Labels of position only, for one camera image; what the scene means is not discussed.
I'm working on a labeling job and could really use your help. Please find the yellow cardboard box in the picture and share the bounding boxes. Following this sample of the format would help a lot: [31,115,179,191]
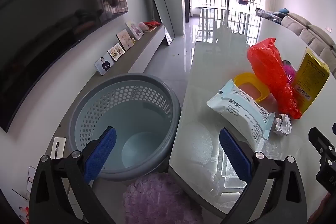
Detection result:
[291,47,331,114]

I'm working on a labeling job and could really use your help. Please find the printed photo red figures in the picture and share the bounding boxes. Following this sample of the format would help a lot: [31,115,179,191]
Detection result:
[12,189,30,224]

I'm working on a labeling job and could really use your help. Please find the tall standing mirror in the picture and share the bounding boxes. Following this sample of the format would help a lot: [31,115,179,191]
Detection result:
[138,0,175,46]

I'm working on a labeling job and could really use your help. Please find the grey perforated plastic basket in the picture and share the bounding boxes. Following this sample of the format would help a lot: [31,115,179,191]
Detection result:
[68,73,181,181]

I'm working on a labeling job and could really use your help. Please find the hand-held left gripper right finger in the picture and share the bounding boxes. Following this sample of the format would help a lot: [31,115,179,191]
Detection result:
[219,127,307,224]

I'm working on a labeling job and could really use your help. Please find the white tilted photo frame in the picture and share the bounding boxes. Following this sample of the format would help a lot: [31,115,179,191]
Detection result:
[125,21,144,39]

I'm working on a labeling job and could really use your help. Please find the dark suit portrait frame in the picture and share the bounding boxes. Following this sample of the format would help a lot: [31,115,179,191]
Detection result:
[94,53,114,75]
[27,166,36,185]

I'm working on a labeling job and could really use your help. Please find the black wall television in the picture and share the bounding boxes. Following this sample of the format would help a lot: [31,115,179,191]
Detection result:
[0,0,129,132]

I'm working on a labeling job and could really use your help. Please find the yellow plastic lid frame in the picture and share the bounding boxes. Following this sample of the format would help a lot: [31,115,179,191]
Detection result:
[234,72,269,103]

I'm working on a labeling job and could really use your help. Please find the purple fluffy rug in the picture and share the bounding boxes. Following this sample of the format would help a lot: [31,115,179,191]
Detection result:
[123,173,204,224]

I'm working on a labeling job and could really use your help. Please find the red plastic bag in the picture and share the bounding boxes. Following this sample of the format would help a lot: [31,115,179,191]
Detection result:
[247,38,302,120]

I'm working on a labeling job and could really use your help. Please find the wooden edge photo frame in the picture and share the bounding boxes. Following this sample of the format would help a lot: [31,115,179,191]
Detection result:
[116,29,134,51]

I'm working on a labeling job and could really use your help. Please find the ornate white photo frame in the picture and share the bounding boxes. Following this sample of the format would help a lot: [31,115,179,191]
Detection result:
[108,43,125,61]

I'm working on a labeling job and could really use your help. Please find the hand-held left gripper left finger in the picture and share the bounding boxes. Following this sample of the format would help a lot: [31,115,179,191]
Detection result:
[28,126,117,224]

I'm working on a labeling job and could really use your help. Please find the red cloth bag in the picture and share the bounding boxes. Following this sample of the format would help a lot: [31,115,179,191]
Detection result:
[143,21,161,31]

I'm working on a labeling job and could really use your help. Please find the white notepad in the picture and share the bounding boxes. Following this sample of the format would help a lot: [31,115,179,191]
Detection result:
[51,137,67,160]

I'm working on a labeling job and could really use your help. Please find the pink plastic mesh cup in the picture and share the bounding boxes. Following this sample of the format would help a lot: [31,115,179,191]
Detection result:
[282,60,297,84]

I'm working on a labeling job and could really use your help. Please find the white blue wipes packet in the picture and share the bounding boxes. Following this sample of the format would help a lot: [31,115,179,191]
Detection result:
[206,79,276,140]

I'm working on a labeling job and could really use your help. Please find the beige sofa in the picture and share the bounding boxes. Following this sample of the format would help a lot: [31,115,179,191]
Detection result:
[280,13,336,77]

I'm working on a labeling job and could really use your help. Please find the dark narrow cabinet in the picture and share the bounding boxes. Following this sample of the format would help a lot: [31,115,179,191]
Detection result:
[184,0,191,22]

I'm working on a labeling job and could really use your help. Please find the white paper ball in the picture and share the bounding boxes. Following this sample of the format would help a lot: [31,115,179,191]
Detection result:
[272,114,292,136]

